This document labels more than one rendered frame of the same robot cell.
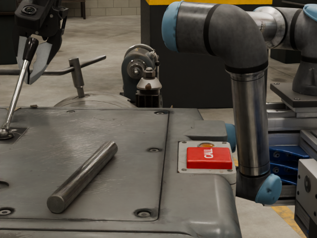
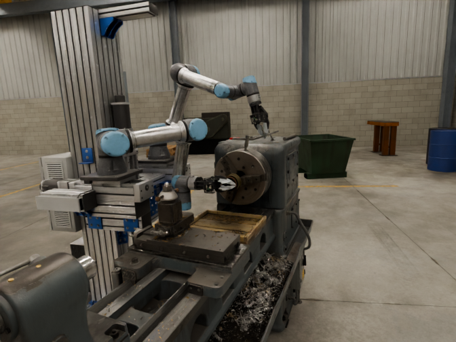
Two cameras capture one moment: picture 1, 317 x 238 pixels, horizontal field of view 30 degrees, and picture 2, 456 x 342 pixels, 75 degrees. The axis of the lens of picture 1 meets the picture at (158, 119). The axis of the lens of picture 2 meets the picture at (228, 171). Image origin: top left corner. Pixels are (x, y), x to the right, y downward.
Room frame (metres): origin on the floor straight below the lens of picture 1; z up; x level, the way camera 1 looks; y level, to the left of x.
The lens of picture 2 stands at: (2.80, 0.68, 1.44)
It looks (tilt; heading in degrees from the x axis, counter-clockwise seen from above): 11 degrees down; 202
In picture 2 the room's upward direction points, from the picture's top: 2 degrees counter-clockwise
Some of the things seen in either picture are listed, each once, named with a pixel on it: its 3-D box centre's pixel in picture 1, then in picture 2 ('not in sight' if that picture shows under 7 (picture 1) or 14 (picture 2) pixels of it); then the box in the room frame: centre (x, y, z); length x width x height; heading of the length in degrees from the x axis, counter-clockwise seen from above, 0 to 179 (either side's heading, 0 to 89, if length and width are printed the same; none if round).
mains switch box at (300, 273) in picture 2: not in sight; (299, 258); (0.83, 0.41, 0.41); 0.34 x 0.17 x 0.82; 177
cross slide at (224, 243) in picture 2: not in sight; (184, 240); (1.84, 0.09, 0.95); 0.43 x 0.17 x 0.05; 87
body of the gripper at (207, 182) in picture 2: not in sight; (207, 184); (1.44, 0.02, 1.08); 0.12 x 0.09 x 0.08; 86
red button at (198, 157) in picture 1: (208, 160); not in sight; (0.76, -0.07, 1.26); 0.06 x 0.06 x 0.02; 87
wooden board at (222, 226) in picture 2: not in sight; (224, 224); (1.49, 0.12, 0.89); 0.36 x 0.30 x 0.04; 87
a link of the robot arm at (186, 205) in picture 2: not in sight; (182, 199); (1.41, -0.15, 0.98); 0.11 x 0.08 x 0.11; 52
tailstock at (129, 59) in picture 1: (137, 83); (47, 324); (2.42, 0.09, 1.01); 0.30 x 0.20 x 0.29; 177
